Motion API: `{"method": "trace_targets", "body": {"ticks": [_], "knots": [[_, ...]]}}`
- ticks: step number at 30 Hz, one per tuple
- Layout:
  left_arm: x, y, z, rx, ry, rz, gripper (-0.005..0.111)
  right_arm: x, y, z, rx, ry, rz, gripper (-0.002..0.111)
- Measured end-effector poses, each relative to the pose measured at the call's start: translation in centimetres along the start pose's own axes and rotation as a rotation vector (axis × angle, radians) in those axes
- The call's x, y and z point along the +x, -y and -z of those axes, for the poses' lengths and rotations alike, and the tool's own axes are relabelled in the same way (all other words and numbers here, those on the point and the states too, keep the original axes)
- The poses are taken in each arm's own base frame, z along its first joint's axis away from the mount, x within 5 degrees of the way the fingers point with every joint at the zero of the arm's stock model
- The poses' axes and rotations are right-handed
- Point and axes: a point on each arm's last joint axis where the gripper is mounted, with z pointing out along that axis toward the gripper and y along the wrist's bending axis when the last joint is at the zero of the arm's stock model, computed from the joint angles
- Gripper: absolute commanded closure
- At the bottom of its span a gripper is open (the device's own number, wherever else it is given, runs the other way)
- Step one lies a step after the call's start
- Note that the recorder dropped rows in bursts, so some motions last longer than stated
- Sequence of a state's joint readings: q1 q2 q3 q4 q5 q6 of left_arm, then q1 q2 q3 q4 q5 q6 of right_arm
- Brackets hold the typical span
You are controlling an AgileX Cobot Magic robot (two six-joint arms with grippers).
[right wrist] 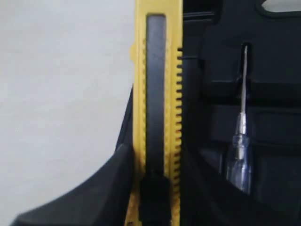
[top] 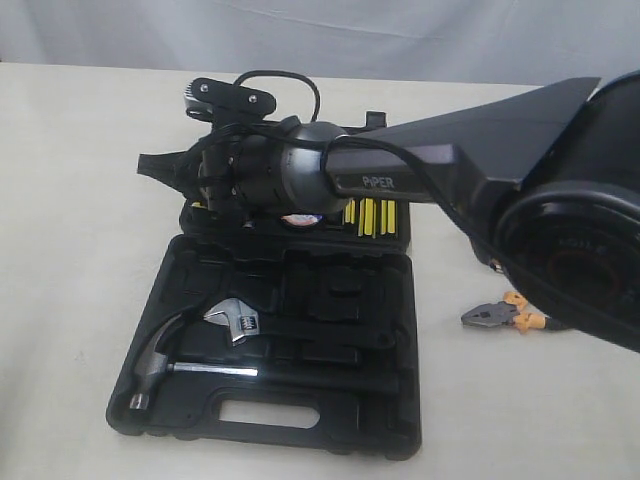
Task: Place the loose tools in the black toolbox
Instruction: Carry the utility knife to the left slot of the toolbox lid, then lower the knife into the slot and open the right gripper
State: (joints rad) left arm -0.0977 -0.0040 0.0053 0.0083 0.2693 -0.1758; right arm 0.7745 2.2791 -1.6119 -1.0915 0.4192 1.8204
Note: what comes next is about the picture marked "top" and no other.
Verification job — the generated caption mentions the black electrical tape roll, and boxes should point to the black electrical tape roll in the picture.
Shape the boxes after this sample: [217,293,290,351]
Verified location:
[280,214,324,230]

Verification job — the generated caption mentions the adjustable wrench black handle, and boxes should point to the adjustable wrench black handle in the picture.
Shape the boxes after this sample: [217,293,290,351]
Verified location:
[203,297,395,349]

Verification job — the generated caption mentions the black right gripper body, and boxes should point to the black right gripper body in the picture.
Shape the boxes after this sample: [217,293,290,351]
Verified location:
[179,124,285,219]

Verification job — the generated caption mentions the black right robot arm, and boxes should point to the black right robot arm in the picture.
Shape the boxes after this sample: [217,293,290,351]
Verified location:
[137,72,639,351]

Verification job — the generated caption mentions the steel claw hammer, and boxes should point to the steel claw hammer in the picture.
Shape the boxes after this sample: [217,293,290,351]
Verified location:
[129,312,400,411]

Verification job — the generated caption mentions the black camera cable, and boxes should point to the black camera cable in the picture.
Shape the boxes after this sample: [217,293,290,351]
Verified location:
[204,69,640,331]

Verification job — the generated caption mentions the pliers orange black handles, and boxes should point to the pliers orange black handles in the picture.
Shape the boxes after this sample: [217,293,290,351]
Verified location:
[461,291,570,334]

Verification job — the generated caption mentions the right yellow black screwdriver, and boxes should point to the right yellow black screwdriver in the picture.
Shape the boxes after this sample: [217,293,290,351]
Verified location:
[380,200,397,235]

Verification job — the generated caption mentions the black plastic tool case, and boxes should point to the black plastic tool case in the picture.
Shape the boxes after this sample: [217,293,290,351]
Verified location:
[106,200,422,460]

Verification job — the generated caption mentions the left yellow black screwdriver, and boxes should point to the left yellow black screwdriver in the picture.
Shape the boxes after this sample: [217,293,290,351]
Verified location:
[342,199,356,224]

